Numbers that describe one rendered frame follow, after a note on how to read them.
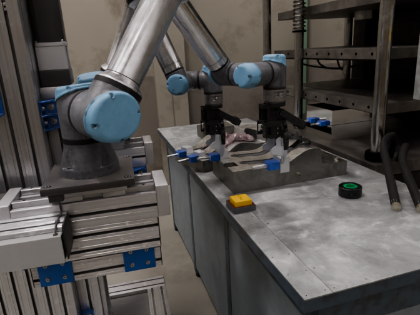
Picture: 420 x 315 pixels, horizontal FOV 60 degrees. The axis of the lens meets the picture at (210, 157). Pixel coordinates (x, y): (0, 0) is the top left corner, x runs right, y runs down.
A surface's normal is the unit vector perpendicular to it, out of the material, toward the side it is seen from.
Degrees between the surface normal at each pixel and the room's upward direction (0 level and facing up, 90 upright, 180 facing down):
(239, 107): 90
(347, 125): 90
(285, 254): 0
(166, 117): 90
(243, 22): 90
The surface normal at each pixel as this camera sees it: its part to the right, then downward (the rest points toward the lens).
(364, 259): -0.06, -0.96
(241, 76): -0.75, 0.23
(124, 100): 0.59, 0.30
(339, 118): 0.29, 0.26
